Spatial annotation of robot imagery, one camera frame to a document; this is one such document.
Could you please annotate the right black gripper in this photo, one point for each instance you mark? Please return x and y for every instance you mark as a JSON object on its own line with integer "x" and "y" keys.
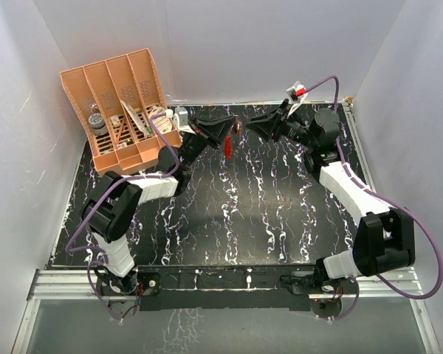
{"x": 268, "y": 124}

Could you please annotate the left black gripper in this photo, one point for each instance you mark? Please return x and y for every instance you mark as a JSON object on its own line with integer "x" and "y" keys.
{"x": 214, "y": 130}

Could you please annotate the white labelled packet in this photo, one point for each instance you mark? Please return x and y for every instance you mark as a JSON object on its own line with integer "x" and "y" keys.
{"x": 162, "y": 118}

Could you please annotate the peach desk organizer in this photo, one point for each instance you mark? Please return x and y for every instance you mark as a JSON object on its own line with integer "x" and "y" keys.
{"x": 98, "y": 88}

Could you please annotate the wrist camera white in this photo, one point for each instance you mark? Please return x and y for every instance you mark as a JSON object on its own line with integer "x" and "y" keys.
{"x": 179, "y": 115}
{"x": 297, "y": 93}

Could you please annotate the red pencil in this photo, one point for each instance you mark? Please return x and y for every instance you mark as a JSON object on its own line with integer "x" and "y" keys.
{"x": 120, "y": 131}

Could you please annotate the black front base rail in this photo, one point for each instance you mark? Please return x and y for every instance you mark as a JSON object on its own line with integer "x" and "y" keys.
{"x": 171, "y": 287}

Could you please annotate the steel key holder red handle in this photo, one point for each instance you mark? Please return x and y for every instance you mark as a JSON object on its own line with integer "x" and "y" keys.
{"x": 236, "y": 130}

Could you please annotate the small white eraser block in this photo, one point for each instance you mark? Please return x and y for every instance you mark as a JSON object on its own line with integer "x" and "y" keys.
{"x": 115, "y": 121}

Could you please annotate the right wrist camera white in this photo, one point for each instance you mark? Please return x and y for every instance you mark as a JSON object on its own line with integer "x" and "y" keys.
{"x": 297, "y": 93}

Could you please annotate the white paper card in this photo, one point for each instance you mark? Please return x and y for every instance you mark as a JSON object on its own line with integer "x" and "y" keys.
{"x": 136, "y": 119}

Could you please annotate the small grey jar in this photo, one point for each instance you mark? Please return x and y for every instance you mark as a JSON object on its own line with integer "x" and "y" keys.
{"x": 97, "y": 124}

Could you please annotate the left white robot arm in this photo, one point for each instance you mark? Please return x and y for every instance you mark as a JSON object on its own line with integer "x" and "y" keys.
{"x": 109, "y": 211}

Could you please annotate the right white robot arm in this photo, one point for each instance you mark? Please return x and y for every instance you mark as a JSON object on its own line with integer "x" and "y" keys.
{"x": 385, "y": 235}

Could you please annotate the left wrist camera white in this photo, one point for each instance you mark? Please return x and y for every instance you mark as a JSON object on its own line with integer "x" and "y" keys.
{"x": 179, "y": 115}

